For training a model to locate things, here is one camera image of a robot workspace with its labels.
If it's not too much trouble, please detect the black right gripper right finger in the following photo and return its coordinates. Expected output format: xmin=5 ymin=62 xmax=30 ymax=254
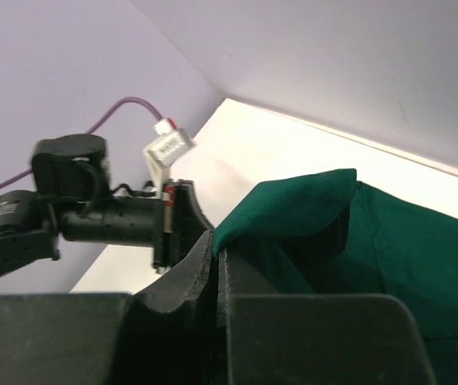
xmin=219 ymin=248 xmax=437 ymax=384

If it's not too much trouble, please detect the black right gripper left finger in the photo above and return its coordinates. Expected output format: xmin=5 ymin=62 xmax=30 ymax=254
xmin=0 ymin=231 xmax=215 ymax=384

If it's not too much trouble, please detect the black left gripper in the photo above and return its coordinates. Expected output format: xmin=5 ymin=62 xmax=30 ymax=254
xmin=30 ymin=134 xmax=213 ymax=274

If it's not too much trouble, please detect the dark green surgical drape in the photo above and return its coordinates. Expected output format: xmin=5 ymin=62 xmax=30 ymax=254
xmin=213 ymin=168 xmax=458 ymax=384

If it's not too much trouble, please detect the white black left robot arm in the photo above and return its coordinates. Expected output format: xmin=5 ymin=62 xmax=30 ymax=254
xmin=0 ymin=130 xmax=211 ymax=277

